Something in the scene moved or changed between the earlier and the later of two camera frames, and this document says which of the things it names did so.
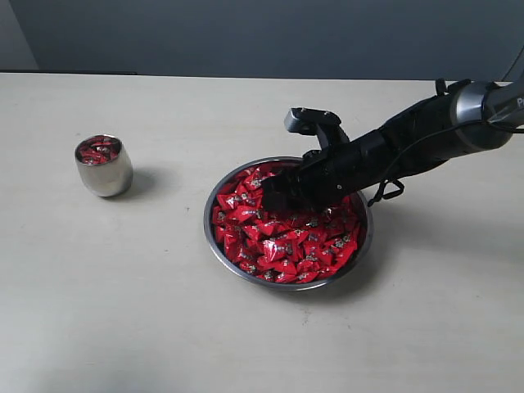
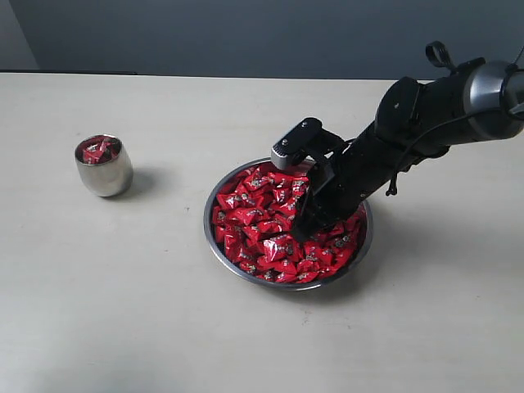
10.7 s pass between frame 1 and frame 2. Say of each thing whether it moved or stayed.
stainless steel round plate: stayed
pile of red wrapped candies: stayed
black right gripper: moved
